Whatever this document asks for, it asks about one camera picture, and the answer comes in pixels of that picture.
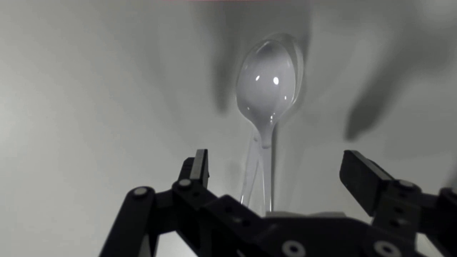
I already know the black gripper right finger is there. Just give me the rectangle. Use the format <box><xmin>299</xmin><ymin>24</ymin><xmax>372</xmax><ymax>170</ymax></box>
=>
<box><xmin>339</xmin><ymin>150</ymin><xmax>392</xmax><ymax>215</ymax></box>

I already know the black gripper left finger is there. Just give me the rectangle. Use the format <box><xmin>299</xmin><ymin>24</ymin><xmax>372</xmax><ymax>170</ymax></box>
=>
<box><xmin>177</xmin><ymin>148</ymin><xmax>208</xmax><ymax>190</ymax></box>

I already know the clear plastic spoon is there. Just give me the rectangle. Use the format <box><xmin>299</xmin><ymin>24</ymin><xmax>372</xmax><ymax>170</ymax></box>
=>
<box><xmin>239</xmin><ymin>137</ymin><xmax>258</xmax><ymax>205</ymax></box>
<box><xmin>235</xmin><ymin>33</ymin><xmax>302</xmax><ymax>212</ymax></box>

